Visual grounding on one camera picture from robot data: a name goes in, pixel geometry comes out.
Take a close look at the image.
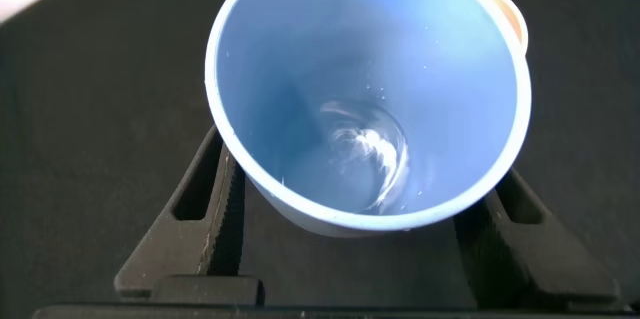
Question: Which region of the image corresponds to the cream plastic cup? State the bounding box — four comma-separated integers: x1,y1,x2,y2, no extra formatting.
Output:
469,0,530,55

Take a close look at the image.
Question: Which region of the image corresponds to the blue plastic cup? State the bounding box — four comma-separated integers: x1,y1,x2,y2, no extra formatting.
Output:
203,0,533,239

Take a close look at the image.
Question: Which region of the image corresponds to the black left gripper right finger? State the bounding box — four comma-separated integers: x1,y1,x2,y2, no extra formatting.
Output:
452,167,621,310

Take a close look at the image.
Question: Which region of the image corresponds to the black felt table cover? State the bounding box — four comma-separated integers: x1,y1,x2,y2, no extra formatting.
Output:
0,0,640,319

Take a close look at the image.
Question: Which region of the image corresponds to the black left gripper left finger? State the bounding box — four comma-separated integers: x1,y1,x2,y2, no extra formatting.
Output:
113,125,246,300

